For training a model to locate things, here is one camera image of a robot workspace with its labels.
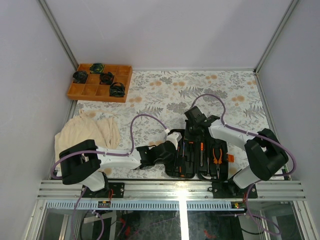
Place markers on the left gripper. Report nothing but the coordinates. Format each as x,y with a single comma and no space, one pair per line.
175,157

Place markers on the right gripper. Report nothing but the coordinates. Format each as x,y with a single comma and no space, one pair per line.
188,136

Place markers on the black plastic tool case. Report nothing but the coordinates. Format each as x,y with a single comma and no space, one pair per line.
172,168

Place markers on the steel claw hammer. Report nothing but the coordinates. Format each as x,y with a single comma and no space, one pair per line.
206,172

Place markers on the large black orange screwdriver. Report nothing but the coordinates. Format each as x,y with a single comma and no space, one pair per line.
182,167

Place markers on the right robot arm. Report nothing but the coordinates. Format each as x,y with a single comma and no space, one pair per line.
264,153

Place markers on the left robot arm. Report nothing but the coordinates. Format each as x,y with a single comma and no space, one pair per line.
84,162

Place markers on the cream cloth bag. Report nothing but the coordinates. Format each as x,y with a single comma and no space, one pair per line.
104,132

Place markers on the dark rolled fabric band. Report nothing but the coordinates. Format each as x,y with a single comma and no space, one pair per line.
117,90

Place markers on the wooden compartment tray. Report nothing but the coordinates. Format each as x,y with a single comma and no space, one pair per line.
92,90

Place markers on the dark rolled band centre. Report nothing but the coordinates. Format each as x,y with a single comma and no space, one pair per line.
106,78

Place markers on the dark rolled band outside tray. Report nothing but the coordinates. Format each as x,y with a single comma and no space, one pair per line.
80,77

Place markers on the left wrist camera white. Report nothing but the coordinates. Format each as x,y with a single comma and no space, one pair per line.
173,137

